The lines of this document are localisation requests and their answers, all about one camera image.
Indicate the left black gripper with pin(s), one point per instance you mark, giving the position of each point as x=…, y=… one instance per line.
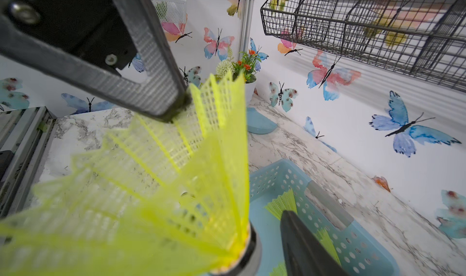
x=113, y=49

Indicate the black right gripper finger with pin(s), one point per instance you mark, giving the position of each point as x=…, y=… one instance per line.
x=303, y=254

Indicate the yellow shuttlecock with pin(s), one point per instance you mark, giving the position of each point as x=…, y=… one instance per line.
x=284, y=202
x=326, y=242
x=279, y=270
x=157, y=199

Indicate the light blue perforated storage box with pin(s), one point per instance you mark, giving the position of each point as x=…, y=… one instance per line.
x=359, y=252

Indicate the white pot with artificial plant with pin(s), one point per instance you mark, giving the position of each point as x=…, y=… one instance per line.
x=245, y=68

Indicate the light blue plastic scoop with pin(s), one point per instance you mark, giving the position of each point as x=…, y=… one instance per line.
x=258, y=123

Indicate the white wire wall basket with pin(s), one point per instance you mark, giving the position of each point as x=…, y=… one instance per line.
x=171, y=11

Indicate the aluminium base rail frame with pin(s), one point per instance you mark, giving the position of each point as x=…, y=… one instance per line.
x=24, y=138

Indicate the black wire wall basket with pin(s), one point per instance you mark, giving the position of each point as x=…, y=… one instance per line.
x=423, y=39

